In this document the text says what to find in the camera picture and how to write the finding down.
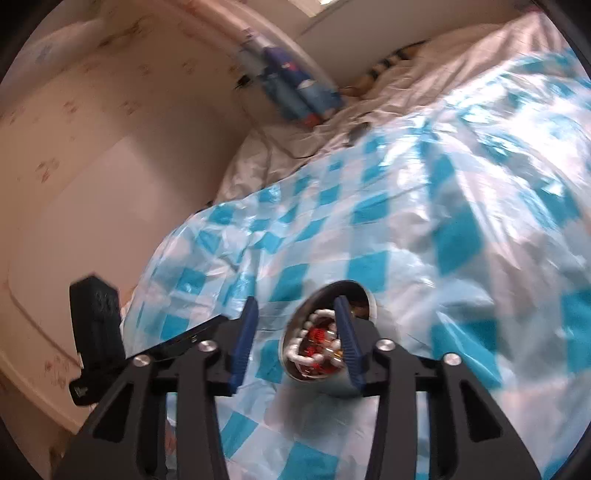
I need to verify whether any dark striped pillow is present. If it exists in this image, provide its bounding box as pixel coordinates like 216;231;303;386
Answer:
350;41;431;94

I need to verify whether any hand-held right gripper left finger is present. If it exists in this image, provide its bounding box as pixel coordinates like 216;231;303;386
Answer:
53;296;260;480

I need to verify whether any blue checked plastic sheet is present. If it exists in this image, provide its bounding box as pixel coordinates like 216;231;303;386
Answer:
121;44;591;480

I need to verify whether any white pipe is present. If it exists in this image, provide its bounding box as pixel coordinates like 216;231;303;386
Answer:
203;0;334;89

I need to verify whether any round metal tin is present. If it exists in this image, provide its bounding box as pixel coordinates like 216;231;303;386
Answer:
279;279;380;400

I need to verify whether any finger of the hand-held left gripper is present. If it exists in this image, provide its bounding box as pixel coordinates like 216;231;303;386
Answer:
126;315;232;360

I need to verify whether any pile of red bead bracelets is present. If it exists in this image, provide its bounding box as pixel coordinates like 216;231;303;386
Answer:
299;324;343;371

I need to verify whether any window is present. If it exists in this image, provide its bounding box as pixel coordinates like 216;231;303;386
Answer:
288;0;356;10

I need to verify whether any white striped duvet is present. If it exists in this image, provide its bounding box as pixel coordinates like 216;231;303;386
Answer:
216;11;570;205

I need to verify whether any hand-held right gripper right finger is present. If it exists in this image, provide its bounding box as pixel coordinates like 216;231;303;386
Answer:
333;295;543;480

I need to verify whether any white bead bracelet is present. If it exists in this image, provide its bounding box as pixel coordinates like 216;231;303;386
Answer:
283;308;343;366

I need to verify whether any blue printed curtain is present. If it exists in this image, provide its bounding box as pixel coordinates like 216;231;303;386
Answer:
239;39;343;126

